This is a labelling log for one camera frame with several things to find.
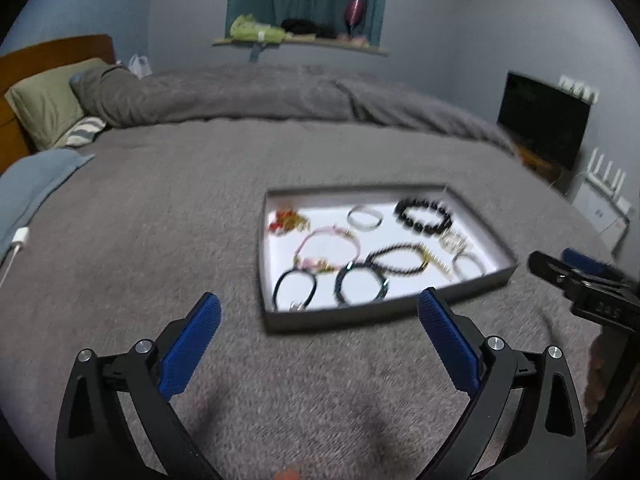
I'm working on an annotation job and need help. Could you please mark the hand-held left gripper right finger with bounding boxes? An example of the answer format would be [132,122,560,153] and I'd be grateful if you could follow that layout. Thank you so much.
[416,287,587,480]

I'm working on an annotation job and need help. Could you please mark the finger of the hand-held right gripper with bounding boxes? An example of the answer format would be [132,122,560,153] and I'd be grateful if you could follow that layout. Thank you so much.
[560,247,640,286]
[528,251,596,293]

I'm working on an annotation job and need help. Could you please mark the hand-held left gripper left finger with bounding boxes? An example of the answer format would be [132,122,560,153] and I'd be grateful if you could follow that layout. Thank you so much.
[54,292,223,480]

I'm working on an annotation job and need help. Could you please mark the pale pink thin bracelet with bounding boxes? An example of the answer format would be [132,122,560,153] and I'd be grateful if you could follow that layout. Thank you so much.
[451,251,487,278]

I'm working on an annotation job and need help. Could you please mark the gold chain bracelet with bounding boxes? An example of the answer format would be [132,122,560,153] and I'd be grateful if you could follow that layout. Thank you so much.
[420,242,453,281]

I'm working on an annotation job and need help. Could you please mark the black cord bracelet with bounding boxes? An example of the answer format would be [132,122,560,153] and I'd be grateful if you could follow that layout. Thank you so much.
[272,267,321,313]

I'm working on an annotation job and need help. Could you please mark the small dark red bead bracelet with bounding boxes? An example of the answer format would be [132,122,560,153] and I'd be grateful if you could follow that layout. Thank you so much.
[365,241,432,277]

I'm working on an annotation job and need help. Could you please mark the blue crystal bead bracelet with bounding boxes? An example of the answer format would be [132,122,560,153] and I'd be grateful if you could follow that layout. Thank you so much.
[334,262,391,307]

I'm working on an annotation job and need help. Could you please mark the large dark bead bracelet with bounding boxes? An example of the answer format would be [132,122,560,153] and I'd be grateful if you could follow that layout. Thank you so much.
[393,197,454,236]

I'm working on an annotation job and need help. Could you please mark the silver wire bangle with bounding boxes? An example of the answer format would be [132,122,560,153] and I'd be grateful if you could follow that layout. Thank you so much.
[346,203,383,232]

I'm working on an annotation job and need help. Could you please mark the pink cord bracelet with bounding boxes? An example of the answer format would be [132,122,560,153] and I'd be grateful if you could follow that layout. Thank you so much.
[292,225,362,273]

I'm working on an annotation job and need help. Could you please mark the grey cardboard tray box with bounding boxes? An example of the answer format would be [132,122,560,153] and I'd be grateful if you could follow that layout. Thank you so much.
[257,182,519,335]

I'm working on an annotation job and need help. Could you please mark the person's right hand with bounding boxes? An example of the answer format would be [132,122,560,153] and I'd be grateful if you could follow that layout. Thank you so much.
[586,335,608,411]

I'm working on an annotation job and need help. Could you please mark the white router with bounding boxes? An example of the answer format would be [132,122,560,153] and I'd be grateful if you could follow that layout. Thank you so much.
[570,147,631,241]

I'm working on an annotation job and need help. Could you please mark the round pearl hair clip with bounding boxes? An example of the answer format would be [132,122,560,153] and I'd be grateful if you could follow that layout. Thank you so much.
[439,227,473,256]

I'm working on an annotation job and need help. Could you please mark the wooden television stand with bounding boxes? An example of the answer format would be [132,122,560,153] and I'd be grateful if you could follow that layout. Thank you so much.
[517,142,566,183]

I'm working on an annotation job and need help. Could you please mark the grey knitted bed cover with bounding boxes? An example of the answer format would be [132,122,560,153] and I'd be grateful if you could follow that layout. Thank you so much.
[0,120,640,480]

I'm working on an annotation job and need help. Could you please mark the black television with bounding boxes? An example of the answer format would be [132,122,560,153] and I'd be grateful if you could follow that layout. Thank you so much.
[496,71,591,171]

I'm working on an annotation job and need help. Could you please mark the blue blanket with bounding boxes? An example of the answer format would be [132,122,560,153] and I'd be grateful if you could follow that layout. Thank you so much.
[0,150,96,261]

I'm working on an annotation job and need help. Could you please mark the striped pillow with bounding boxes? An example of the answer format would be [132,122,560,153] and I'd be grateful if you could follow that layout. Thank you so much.
[62,116,107,148]

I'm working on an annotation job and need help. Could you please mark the grey duvet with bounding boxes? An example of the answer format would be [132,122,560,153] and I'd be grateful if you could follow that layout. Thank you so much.
[70,64,518,156]

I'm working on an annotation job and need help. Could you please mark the white plastic bag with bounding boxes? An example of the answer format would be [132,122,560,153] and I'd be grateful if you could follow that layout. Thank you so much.
[127,54,152,80]

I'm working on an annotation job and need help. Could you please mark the green pillow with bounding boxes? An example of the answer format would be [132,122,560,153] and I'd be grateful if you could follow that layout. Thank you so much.
[4,57,108,151]

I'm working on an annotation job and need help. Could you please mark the wooden window shelf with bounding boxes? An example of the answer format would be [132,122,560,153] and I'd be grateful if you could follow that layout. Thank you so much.
[212,35,390,57]

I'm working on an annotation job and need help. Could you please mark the green cloth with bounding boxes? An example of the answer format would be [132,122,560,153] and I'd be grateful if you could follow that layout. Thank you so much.
[229,14,287,43]

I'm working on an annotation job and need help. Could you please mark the wooden bed headboard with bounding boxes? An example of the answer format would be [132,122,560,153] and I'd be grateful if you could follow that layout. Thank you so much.
[0,34,117,173]

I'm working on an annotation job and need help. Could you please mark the black cloth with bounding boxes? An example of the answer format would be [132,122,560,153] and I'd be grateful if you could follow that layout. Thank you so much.
[281,18,337,39]

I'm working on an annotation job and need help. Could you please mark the red gold charm bracelet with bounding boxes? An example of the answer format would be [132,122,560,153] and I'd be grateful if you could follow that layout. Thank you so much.
[267,209,312,235]

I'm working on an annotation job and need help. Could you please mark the white charger cable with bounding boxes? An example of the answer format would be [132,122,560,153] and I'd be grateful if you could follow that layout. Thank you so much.
[0,247,18,291]

